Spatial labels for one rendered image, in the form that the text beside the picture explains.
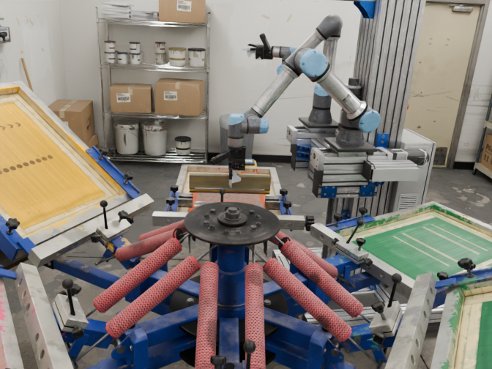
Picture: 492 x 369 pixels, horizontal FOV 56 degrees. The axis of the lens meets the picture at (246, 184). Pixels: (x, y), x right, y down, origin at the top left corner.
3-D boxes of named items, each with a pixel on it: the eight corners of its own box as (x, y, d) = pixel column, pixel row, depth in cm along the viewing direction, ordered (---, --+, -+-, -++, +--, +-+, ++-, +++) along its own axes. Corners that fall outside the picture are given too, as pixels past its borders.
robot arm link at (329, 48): (313, 102, 300) (322, 13, 280) (316, 99, 314) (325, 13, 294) (332, 105, 297) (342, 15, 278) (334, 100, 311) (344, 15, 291)
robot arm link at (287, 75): (297, 40, 230) (235, 116, 238) (304, 42, 220) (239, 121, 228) (312, 56, 235) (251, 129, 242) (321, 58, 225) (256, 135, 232)
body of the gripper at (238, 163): (244, 172, 225) (245, 148, 221) (227, 171, 225) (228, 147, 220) (244, 167, 232) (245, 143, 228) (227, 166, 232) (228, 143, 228)
